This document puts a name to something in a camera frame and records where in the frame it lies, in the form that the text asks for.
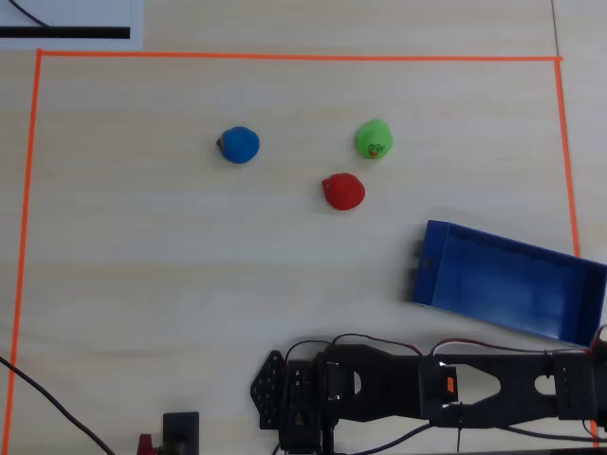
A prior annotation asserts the red rubber duck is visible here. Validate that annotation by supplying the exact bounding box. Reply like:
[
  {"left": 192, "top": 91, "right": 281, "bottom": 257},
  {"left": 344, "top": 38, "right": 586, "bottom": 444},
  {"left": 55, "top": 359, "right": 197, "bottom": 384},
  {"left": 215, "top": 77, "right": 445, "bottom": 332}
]
[{"left": 321, "top": 173, "right": 366, "bottom": 212}]

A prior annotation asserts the blue rubber duck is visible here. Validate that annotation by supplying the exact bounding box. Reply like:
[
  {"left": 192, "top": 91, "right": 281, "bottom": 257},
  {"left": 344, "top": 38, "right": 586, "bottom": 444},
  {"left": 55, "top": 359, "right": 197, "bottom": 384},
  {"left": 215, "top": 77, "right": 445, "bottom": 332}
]
[{"left": 215, "top": 125, "right": 261, "bottom": 165}]

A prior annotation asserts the green rubber duck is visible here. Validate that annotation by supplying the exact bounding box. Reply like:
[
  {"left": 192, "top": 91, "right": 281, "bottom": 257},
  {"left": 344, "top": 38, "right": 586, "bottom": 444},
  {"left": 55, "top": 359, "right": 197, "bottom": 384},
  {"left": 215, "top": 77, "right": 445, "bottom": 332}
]
[{"left": 355, "top": 118, "right": 395, "bottom": 160}]

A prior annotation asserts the blue plastic box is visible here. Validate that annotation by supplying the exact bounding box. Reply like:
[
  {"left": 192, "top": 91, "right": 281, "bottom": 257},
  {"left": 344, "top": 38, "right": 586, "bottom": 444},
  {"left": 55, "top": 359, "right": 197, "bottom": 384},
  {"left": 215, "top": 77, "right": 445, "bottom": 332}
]
[{"left": 407, "top": 219, "right": 607, "bottom": 350}]

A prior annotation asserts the orange tape strip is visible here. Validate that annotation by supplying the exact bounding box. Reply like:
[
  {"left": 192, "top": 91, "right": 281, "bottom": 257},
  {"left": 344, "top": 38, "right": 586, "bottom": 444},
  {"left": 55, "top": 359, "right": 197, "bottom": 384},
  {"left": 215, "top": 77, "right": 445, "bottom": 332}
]
[
  {"left": 36, "top": 48, "right": 564, "bottom": 64},
  {"left": 7, "top": 49, "right": 44, "bottom": 428},
  {"left": 553, "top": 59, "right": 599, "bottom": 449}
]

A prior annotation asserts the small black block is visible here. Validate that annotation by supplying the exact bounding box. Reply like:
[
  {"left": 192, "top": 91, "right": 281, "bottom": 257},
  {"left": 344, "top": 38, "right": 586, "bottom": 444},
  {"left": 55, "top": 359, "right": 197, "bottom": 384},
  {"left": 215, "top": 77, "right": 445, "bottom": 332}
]
[{"left": 162, "top": 410, "right": 201, "bottom": 455}]

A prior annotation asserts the white paper with black bar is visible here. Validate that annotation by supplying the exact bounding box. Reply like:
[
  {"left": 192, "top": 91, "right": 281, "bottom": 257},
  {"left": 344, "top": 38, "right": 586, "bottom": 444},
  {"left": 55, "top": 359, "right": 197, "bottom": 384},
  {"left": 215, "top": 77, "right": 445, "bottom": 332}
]
[{"left": 0, "top": 0, "right": 144, "bottom": 51}]

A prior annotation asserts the thin servo wire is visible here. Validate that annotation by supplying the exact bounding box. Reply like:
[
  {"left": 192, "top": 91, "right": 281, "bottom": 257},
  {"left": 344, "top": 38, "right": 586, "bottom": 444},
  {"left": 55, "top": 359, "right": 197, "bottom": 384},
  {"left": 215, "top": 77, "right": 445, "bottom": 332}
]
[
  {"left": 429, "top": 338, "right": 592, "bottom": 356},
  {"left": 284, "top": 333, "right": 425, "bottom": 369}
]

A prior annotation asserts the thick black cable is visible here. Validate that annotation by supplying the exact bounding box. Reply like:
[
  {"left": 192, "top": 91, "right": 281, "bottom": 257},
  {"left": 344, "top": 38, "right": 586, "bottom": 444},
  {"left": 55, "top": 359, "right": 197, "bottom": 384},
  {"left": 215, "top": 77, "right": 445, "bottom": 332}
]
[{"left": 0, "top": 355, "right": 118, "bottom": 455}]

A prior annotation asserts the thin black cable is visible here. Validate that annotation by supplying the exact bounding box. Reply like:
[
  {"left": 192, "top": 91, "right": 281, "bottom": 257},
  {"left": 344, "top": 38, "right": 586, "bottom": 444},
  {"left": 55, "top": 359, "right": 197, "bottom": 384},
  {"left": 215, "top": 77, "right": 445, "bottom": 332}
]
[{"left": 8, "top": 0, "right": 53, "bottom": 32}]

